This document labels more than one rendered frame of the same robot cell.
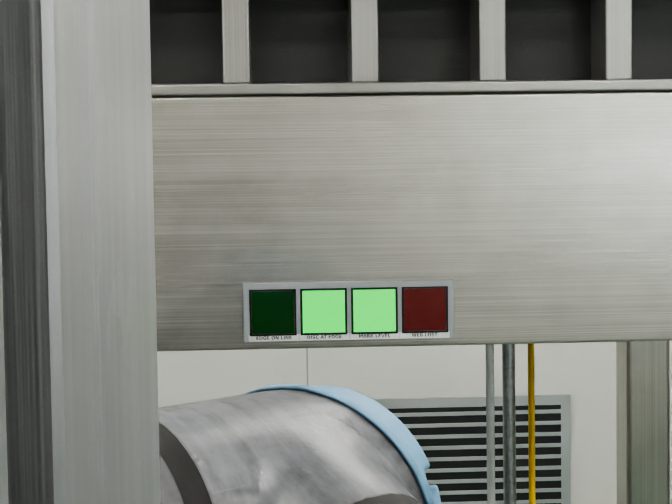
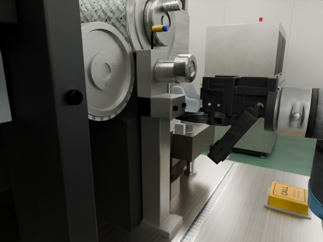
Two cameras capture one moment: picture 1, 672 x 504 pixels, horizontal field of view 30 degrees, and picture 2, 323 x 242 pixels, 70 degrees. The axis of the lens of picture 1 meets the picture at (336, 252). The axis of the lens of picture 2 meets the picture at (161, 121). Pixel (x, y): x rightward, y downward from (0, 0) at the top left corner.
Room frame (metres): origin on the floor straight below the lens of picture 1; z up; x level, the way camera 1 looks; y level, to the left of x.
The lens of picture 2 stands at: (0.90, 0.70, 1.18)
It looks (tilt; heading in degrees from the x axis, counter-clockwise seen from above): 14 degrees down; 303
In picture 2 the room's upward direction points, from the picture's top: straight up
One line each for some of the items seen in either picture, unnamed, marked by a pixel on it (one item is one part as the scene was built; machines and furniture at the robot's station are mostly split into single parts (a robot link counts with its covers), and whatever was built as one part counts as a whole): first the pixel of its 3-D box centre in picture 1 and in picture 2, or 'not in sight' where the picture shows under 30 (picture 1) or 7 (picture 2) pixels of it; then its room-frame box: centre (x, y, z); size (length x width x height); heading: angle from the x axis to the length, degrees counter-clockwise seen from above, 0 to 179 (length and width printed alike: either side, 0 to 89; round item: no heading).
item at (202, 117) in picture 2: not in sight; (199, 114); (1.06, 0.32, 1.10); 0.09 x 0.05 x 0.02; 12
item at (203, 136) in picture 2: not in sight; (139, 128); (1.31, 0.19, 1.00); 0.40 x 0.16 x 0.06; 3
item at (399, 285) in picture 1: (349, 310); not in sight; (1.48, -0.01, 1.19); 0.25 x 0.01 x 0.07; 93
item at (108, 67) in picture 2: not in sight; (45, 69); (1.25, 0.48, 1.18); 0.26 x 0.12 x 0.12; 3
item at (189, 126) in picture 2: not in sight; (186, 122); (1.13, 0.23, 1.05); 0.04 x 0.04 x 0.04
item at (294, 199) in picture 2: not in sight; (288, 197); (0.91, 0.19, 0.91); 0.07 x 0.07 x 0.02; 3
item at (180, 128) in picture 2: not in sight; (180, 128); (1.14, 0.25, 1.04); 0.02 x 0.01 x 0.02; 3
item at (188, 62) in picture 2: not in sight; (185, 68); (1.06, 0.39, 1.18); 0.04 x 0.02 x 0.04; 93
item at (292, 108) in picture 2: not in sight; (290, 111); (0.92, 0.29, 1.11); 0.08 x 0.05 x 0.08; 93
